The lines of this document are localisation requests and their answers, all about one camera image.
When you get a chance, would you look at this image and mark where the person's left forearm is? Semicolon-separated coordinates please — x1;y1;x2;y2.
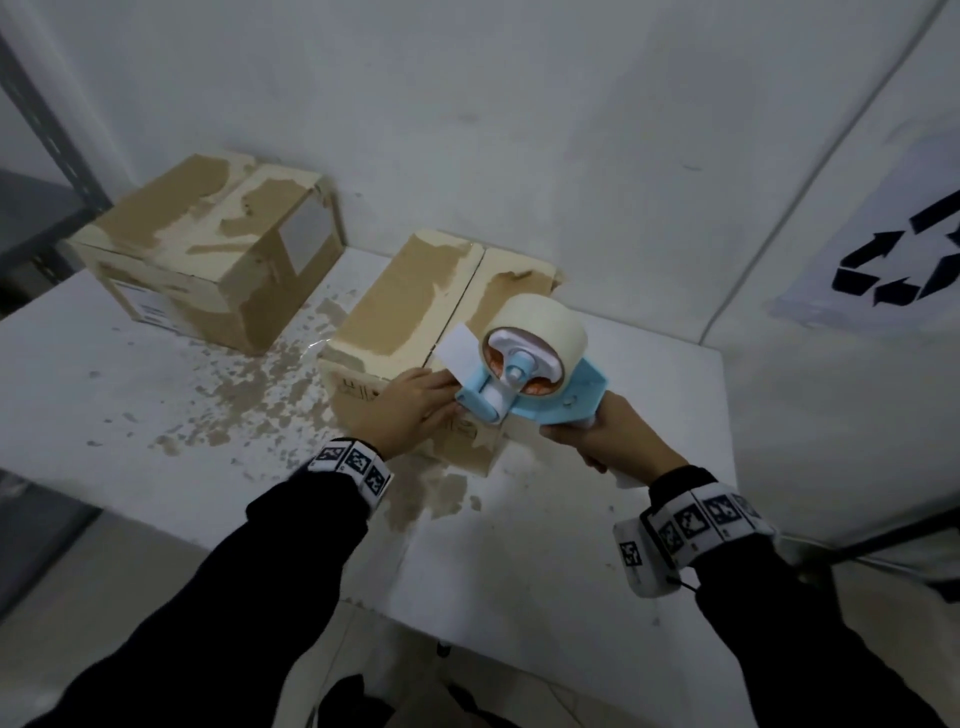
26;457;376;728

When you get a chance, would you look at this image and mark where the white marker wristband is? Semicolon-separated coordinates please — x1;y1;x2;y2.
306;438;396;517

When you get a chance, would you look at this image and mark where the person's left hand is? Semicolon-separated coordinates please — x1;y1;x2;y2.
351;366;461;461

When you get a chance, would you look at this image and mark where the beige packing tape roll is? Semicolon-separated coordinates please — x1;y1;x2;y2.
483;293;591;400

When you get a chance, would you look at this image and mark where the person's right hand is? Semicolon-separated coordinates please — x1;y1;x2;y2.
540;390;688;488

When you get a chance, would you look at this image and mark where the person's right forearm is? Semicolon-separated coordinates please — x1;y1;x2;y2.
651;466;948;728

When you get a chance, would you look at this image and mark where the white marker wrist camera band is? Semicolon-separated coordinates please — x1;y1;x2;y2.
612;483;780;599

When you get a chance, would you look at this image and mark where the white recycling symbol sign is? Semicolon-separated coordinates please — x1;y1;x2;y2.
765;129;960;333

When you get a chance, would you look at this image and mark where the dark metal bar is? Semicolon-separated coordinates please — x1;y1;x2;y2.
825;508;960;605

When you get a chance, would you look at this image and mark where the person's black shoe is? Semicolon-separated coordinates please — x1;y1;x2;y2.
318;672;530;728

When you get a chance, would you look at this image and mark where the torn cardboard box white label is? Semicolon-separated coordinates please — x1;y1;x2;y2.
66;152;348;356

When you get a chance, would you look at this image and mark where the light blue tape dispenser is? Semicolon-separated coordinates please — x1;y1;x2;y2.
438;324;651;493

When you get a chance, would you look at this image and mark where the grey metal shelf rack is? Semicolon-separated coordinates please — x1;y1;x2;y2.
0;30;115;303

